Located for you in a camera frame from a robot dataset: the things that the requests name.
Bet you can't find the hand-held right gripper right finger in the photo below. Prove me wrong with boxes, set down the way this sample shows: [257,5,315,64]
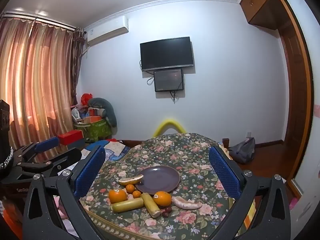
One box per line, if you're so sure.
[208,145,292,240]

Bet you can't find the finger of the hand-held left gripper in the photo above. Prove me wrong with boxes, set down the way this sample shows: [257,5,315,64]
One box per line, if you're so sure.
[11,137,60,167]
[17,148,82,177]

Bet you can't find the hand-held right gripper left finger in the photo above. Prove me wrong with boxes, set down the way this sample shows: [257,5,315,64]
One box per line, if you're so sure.
[22,145,110,240]

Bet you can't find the large plain orange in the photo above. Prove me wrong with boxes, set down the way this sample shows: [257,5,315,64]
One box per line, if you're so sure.
[108,189,128,204]

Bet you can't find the brown bread slice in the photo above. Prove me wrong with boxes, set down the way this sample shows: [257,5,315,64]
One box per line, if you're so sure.
[118,174,144,186]

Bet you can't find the yellow-green sugarcane piece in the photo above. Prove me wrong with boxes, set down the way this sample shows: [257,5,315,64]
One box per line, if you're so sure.
[141,193,161,218]
[111,197,144,214]

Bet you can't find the purple plate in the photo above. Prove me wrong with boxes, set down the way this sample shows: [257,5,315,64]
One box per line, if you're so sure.
[135,165,181,195]

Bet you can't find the large orange with sticker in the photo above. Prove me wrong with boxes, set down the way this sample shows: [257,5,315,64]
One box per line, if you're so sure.
[153,191,172,207]

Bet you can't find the dark grey box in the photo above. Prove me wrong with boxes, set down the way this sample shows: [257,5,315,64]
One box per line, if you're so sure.
[64,140,85,153]

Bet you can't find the red box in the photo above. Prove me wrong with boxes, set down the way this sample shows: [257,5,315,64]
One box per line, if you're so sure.
[57,130,84,146]

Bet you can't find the grey backpack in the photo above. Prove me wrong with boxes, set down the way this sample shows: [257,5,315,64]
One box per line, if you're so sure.
[228,137,256,165]

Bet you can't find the blue patchwork quilt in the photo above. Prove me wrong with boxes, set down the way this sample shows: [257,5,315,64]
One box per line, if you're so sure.
[85,139,133,162]

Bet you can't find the white plastic appliance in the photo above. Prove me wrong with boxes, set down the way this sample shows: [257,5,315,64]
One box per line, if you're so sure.
[72,107,83,123]

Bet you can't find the floral tablecloth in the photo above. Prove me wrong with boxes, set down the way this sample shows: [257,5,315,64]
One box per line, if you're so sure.
[79,132,256,240]

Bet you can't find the pink pleated curtain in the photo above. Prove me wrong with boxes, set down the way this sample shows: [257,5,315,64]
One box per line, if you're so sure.
[0,11,85,165]

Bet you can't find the red plastic bag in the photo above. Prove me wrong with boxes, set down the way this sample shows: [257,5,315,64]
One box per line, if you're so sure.
[80,93,93,105]

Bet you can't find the grey plush pillow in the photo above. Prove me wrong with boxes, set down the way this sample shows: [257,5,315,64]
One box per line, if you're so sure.
[87,97,117,127]

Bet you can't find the small black monitor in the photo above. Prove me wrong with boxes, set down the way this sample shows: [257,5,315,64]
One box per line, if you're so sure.
[153,68,184,92]

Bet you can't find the brown wooden door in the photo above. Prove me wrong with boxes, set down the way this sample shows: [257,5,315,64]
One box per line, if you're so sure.
[274,0,314,183]

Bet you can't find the white air conditioner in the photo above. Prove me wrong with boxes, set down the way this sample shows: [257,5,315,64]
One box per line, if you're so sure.
[86,16,130,47]

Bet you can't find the wooden overhead cabinet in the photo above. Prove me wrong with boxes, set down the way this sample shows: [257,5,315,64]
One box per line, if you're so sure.
[239,0,287,30]

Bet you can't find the wooden bed frame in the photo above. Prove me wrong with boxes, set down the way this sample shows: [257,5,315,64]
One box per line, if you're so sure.
[117,139,144,148]

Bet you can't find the black television cable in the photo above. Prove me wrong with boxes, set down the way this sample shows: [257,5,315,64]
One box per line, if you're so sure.
[139,59,155,86]

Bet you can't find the black wall television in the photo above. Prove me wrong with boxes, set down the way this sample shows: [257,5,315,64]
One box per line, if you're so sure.
[140,37,195,72]

